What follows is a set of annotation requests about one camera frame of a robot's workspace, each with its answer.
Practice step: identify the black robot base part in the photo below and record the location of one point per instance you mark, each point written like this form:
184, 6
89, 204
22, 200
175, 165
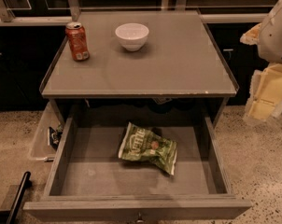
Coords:
9, 216

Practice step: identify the grey cabinet with counter top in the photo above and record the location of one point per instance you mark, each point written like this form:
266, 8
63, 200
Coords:
179, 60

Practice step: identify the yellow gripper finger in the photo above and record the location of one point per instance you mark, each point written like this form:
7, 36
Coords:
251, 36
265, 100

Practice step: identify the green jalapeno chip bag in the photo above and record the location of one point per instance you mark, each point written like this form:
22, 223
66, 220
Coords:
140, 144

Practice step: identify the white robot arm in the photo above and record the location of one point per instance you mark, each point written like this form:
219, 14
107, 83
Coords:
270, 36

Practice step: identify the orange soda can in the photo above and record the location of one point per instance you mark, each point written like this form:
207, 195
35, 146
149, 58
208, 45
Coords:
76, 35

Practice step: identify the clear plastic storage bin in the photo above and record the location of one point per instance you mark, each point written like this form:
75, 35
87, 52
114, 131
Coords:
40, 149

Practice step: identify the open grey top drawer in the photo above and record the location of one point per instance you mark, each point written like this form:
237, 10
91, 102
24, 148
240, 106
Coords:
88, 181

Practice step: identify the dark items in bin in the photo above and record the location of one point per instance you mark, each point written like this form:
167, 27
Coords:
54, 136

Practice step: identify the metal railing frame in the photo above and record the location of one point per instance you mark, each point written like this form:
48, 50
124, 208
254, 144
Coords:
59, 12

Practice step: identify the white ceramic bowl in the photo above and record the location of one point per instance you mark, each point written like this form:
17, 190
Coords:
132, 36

